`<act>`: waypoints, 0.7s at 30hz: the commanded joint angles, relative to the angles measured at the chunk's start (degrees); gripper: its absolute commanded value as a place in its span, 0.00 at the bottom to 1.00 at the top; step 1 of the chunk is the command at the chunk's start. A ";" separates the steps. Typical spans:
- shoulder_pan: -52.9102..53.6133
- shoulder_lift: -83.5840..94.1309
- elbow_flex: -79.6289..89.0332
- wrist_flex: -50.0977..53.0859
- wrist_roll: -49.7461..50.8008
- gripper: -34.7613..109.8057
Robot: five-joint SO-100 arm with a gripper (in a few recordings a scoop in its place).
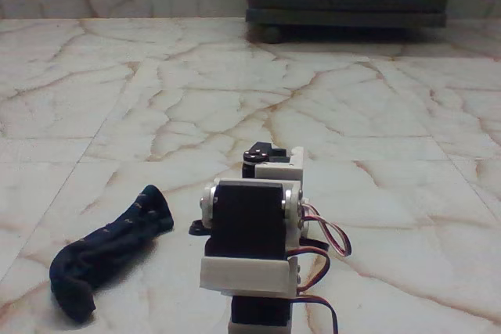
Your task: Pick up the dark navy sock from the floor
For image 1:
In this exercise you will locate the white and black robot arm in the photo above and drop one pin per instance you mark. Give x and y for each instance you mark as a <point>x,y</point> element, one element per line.
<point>242,275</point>

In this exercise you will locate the dark navy patterned sock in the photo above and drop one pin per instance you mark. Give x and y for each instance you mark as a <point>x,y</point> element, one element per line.
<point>105,240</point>

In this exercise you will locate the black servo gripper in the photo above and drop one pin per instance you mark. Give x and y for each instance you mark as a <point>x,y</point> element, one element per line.
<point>279,171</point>

